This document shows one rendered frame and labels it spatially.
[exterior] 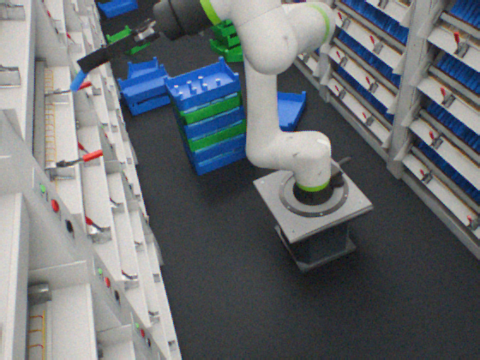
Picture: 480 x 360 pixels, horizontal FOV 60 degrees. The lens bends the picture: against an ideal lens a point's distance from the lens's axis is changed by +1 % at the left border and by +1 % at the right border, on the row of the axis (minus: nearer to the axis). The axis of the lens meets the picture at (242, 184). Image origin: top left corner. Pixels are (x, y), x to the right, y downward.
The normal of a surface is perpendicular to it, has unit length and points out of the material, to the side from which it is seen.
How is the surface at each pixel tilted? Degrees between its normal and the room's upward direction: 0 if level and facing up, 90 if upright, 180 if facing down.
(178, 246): 0
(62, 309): 16
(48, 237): 90
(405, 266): 0
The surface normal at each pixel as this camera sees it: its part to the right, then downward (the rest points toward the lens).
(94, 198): 0.13, -0.75
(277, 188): -0.17, -0.67
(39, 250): 0.33, 0.65
